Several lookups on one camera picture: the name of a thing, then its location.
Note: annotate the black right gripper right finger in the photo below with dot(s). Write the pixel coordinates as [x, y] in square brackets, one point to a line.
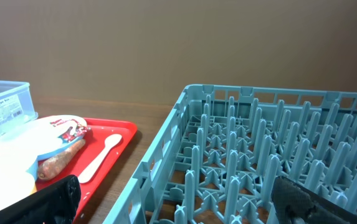
[293, 203]

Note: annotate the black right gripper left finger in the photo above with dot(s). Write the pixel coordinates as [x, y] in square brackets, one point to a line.
[57, 203]

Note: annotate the orange carrot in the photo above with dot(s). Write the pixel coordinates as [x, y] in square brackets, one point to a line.
[53, 166]

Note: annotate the red candy wrapper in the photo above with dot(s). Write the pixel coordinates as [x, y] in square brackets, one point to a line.
[68, 130]

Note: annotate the white plastic spoon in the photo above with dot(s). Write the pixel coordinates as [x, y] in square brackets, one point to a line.
[88, 172]

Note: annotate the light blue bowl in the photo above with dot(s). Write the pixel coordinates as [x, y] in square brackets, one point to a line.
[18, 173]

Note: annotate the grey dishwasher rack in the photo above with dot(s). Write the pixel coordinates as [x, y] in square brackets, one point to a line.
[220, 149]

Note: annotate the light blue plate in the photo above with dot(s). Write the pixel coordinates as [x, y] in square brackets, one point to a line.
[37, 136]

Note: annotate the red plastic tray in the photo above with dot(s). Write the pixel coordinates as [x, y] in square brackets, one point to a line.
[98, 131]

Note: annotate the clear plastic storage bin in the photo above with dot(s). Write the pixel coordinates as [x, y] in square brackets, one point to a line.
[16, 106]

